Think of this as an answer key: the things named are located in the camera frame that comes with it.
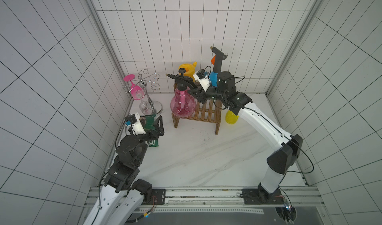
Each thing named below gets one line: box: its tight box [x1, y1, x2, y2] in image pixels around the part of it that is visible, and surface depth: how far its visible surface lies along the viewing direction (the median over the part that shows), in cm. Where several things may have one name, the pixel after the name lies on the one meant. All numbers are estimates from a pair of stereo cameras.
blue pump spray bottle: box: [208, 45, 228, 88], surface depth 72 cm
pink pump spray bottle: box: [165, 67, 197, 118], surface depth 71 cm
